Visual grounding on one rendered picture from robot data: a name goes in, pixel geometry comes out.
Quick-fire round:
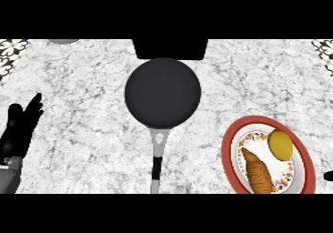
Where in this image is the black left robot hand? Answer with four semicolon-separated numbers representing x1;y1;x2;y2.
0;92;46;167

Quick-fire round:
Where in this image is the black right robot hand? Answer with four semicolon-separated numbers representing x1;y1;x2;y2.
323;86;333;183

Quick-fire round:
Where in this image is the yellow lemon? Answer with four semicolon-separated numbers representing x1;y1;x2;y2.
265;128;295;162

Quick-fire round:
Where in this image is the dark grey frying pan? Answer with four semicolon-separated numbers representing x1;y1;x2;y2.
124;57;203;195

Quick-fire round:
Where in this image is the red-rimmed white plate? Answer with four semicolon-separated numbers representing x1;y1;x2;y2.
220;115;318;195

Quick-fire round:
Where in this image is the grey round object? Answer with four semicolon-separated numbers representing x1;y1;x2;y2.
47;38;81;46

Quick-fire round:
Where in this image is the black appliance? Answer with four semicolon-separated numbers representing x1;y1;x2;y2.
130;38;209;61

